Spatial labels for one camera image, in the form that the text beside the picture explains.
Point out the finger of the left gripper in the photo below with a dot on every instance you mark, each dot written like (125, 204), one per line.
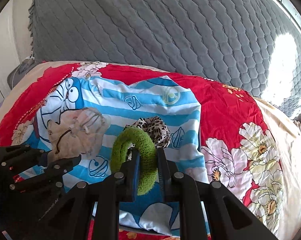
(50, 169)
(19, 158)

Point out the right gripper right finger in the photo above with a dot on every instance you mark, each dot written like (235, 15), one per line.
(207, 211)

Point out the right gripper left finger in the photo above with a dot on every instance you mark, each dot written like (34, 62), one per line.
(91, 211)

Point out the beige mesh hair net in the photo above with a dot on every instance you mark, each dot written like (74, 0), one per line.
(77, 133)

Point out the leopard print scrunchie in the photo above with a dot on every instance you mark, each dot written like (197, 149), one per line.
(156, 129)

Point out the red floral bedspread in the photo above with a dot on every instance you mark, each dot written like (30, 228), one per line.
(238, 147)

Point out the grey bedside stool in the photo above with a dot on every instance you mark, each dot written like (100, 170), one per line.
(20, 71)

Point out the blue striped Doraemon cloth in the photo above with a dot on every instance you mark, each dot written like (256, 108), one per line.
(125, 104)

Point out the grey quilted headboard cover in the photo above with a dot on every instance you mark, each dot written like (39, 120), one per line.
(249, 44)

